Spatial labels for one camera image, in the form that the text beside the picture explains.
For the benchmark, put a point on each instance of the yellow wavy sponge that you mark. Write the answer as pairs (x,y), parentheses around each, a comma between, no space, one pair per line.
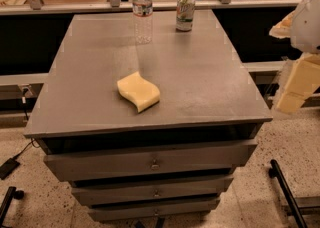
(142,93)

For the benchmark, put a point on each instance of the black base leg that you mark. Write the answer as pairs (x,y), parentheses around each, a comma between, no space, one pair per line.
(275,172)
(12,193)

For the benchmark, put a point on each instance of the grey drawer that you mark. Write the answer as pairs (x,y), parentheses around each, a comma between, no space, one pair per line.
(150,160)
(152,190)
(154,209)

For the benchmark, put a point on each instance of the green white soda can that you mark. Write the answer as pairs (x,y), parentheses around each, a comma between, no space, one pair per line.
(184,16)

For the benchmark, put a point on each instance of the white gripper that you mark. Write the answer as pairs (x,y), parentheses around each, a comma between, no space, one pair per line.
(308,27)

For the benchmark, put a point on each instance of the bottom grey drawer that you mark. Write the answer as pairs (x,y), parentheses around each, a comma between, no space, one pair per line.
(154,209)

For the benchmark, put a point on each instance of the grey drawer cabinet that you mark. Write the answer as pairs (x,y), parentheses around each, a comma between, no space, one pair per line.
(146,130)

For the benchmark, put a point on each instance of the clear plastic water bottle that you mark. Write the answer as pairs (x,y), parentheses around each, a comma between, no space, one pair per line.
(142,13)

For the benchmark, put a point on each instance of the black left base leg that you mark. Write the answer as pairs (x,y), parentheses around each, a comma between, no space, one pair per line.
(12,193)

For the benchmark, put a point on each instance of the middle grey drawer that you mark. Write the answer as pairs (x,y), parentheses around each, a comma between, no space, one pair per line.
(152,190)

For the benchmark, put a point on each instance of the black power adapter with cable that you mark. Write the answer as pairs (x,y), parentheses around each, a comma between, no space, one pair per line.
(12,163)

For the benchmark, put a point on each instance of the top grey drawer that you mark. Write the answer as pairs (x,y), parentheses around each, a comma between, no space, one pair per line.
(150,160)

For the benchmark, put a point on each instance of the black right base leg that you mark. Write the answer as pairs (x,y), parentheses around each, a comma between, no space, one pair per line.
(275,172)

